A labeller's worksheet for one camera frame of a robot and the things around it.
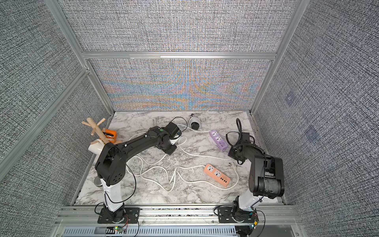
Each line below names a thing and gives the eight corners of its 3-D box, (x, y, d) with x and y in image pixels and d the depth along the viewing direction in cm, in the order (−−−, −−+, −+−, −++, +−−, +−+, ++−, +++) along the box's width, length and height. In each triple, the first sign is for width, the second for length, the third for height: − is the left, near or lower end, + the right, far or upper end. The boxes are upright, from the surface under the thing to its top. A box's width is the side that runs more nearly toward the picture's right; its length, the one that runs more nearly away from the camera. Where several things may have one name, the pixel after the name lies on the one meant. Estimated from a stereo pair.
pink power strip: (202, 172, 89) (202, 170, 87) (207, 165, 92) (207, 162, 90) (226, 188, 83) (227, 187, 81) (230, 180, 86) (232, 178, 84)
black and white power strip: (193, 132, 109) (193, 126, 103) (188, 124, 114) (188, 118, 108) (201, 129, 111) (202, 123, 105) (196, 121, 116) (197, 115, 110)
